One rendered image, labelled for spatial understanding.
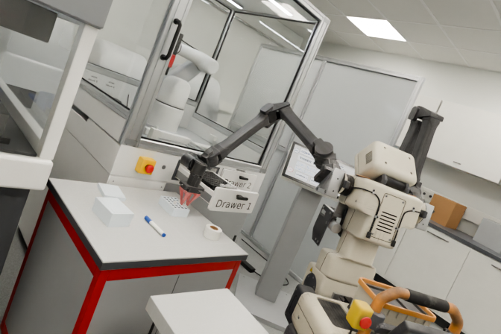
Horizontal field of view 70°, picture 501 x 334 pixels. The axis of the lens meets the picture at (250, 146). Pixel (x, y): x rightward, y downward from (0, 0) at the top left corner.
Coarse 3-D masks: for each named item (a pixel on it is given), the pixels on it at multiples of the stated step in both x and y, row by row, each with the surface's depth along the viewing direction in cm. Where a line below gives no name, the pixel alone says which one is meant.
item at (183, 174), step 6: (180, 168) 182; (186, 168) 189; (180, 174) 180; (186, 174) 178; (216, 174) 199; (186, 180) 176; (204, 186) 167; (204, 192) 166; (210, 192) 164; (204, 198) 165; (210, 198) 163
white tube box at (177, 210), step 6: (162, 198) 158; (168, 198) 160; (174, 198) 164; (162, 204) 157; (168, 204) 154; (174, 204) 155; (180, 204) 158; (168, 210) 153; (174, 210) 151; (180, 210) 153; (186, 210) 156; (174, 216) 152; (180, 216) 155; (186, 216) 157
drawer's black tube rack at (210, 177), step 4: (188, 168) 184; (208, 172) 192; (212, 172) 197; (204, 176) 181; (208, 176) 185; (212, 176) 188; (216, 176) 192; (204, 180) 174; (208, 180) 176; (212, 180) 180; (216, 180) 182; (220, 180) 186; (224, 180) 189; (208, 184) 180; (212, 184) 172; (216, 184) 176; (220, 184) 178; (224, 184) 182; (212, 188) 177
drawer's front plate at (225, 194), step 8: (216, 192) 159; (224, 192) 162; (232, 192) 166; (240, 192) 169; (248, 192) 173; (256, 192) 180; (216, 200) 160; (224, 200) 164; (232, 200) 167; (240, 200) 171; (248, 200) 175; (256, 200) 180; (208, 208) 160; (216, 208) 162; (224, 208) 166; (232, 208) 170; (240, 208) 174
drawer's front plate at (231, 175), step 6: (222, 174) 204; (228, 174) 206; (234, 174) 210; (240, 174) 213; (246, 174) 217; (252, 174) 221; (228, 180) 208; (234, 180) 211; (240, 180) 215; (246, 180) 219; (252, 180) 222; (246, 186) 221; (252, 186) 224
